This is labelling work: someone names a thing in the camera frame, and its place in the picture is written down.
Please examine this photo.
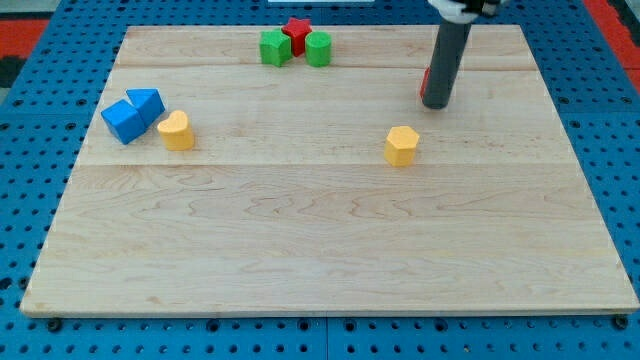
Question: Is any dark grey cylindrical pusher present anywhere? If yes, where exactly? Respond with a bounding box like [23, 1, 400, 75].
[422, 19, 471, 110]

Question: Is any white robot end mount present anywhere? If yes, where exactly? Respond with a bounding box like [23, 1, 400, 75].
[427, 0, 509, 24]

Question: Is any yellow hexagon block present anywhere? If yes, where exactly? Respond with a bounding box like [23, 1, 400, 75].
[383, 126, 420, 167]

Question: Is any red star block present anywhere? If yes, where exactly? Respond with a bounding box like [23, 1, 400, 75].
[281, 17, 312, 57]

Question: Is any green star block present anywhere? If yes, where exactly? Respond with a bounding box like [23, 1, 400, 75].
[259, 29, 293, 67]

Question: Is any red block behind pusher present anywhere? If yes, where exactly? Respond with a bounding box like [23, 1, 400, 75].
[419, 66, 431, 99]

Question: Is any green cylinder block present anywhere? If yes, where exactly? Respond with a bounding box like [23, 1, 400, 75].
[305, 31, 332, 67]

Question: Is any wooden board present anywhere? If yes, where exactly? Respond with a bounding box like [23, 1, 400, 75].
[21, 25, 639, 318]

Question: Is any yellow heart block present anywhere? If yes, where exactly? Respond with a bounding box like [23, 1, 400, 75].
[156, 110, 195, 151]

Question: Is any blue triangle block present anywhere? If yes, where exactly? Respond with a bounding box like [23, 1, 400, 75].
[126, 88, 165, 127]

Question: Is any blue cube block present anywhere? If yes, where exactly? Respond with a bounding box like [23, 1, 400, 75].
[101, 99, 147, 145]

